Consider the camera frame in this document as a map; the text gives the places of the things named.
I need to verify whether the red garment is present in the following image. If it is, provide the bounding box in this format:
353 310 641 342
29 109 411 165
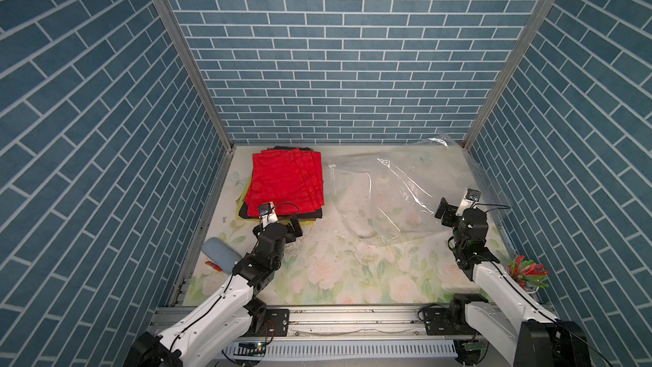
243 147 326 217

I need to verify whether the red capped small pen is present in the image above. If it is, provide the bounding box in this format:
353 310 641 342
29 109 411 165
205 261 222 272

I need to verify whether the grey blue small object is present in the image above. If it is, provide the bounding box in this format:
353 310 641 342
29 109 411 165
201 238 242 275

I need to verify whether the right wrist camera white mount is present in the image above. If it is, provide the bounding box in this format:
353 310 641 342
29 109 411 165
456 189 510 217

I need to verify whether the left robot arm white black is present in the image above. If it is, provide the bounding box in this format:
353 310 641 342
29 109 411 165
123 216 303 366

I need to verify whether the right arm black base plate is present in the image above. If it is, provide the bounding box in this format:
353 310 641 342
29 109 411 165
417 304 482 339

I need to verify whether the clear plastic vacuum bag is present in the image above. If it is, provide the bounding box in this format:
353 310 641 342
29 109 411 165
324 134 509 246

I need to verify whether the cup of coloured clips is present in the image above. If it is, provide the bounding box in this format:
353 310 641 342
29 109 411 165
508 255 549 292

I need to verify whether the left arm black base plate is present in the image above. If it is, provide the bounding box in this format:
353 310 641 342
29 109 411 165
244 308 290 337

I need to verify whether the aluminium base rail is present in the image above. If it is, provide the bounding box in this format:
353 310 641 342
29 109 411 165
131 303 582 367

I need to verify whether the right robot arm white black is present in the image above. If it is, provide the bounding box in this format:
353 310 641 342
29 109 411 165
434 190 592 366

